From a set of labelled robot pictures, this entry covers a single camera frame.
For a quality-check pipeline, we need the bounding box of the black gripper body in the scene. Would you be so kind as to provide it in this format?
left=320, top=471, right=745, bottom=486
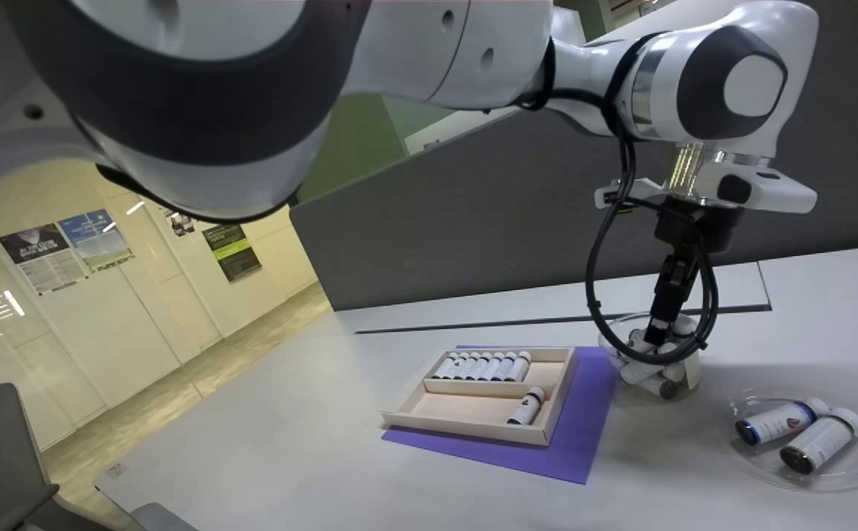
left=649, top=194, right=745, bottom=302

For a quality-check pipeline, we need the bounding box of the large white blue-banded bottle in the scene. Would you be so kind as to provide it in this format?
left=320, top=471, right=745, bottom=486
left=777, top=405, right=858, bottom=479
left=732, top=396, right=833, bottom=452

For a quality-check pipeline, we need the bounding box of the purple mat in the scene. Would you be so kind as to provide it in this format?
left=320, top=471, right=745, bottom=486
left=381, top=343, right=620, bottom=486

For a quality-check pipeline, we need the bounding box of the white cylindrical object pair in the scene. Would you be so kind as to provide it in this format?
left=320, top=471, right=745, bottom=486
left=717, top=389, right=858, bottom=495

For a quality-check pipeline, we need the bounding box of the wooden tray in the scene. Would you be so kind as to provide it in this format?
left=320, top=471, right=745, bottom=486
left=381, top=343, right=581, bottom=452

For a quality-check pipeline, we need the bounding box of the green panel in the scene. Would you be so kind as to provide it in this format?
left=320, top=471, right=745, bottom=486
left=291, top=91, right=455, bottom=206

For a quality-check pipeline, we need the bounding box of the black and green poster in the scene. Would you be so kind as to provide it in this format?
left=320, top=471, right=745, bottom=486
left=201, top=222, right=266, bottom=287

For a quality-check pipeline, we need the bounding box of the poster with blue header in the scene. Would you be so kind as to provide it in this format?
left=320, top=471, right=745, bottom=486
left=57, top=206, right=139, bottom=277

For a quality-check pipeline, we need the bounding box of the poster with dark header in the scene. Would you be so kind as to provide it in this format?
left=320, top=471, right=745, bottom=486
left=0, top=222, right=90, bottom=299

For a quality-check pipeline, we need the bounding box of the black looped cable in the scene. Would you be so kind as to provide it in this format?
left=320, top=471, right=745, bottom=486
left=584, top=123, right=721, bottom=368

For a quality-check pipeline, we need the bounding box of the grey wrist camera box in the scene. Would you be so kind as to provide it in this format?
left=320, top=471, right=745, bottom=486
left=593, top=173, right=668, bottom=212

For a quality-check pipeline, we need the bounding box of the small dark wall photo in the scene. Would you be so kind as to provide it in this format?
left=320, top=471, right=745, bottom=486
left=166, top=210, right=197, bottom=240

